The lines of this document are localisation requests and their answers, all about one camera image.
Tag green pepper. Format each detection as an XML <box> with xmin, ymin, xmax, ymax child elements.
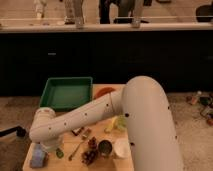
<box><xmin>56</xmin><ymin>148</ymin><xmax>64</xmax><ymax>159</ymax></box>

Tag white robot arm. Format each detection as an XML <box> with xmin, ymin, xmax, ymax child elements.
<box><xmin>29</xmin><ymin>76</ymin><xmax>184</xmax><ymax>171</ymax></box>

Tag red bowl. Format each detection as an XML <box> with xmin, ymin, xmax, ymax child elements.
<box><xmin>94</xmin><ymin>87</ymin><xmax>115</xmax><ymax>99</ymax></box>

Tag green plastic cup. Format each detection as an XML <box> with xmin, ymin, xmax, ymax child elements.
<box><xmin>116</xmin><ymin>116</ymin><xmax>126</xmax><ymax>131</ymax></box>

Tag yellow banana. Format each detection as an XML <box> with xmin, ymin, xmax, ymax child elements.
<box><xmin>104</xmin><ymin>117</ymin><xmax>117</xmax><ymax>133</ymax></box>

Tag green plastic tray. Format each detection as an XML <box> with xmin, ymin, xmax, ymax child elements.
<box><xmin>39</xmin><ymin>77</ymin><xmax>93</xmax><ymax>111</ymax></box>

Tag brown chocolate box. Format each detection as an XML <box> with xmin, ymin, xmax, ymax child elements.
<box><xmin>71</xmin><ymin>127</ymin><xmax>85</xmax><ymax>136</ymax></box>

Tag metal can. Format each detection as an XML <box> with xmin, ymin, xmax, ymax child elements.
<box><xmin>98</xmin><ymin>140</ymin><xmax>113</xmax><ymax>157</ymax></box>

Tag white plastic cup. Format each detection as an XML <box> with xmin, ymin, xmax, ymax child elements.
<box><xmin>114</xmin><ymin>138</ymin><xmax>130</xmax><ymax>159</ymax></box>

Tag dark red grapes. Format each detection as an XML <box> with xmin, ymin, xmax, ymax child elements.
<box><xmin>82</xmin><ymin>137</ymin><xmax>98</xmax><ymax>165</ymax></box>

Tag black chair part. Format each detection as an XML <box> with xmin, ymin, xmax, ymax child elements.
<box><xmin>0</xmin><ymin>126</ymin><xmax>26</xmax><ymax>137</ymax></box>

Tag blue grey cloth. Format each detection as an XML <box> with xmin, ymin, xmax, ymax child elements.
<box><xmin>30</xmin><ymin>144</ymin><xmax>48</xmax><ymax>169</ymax></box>

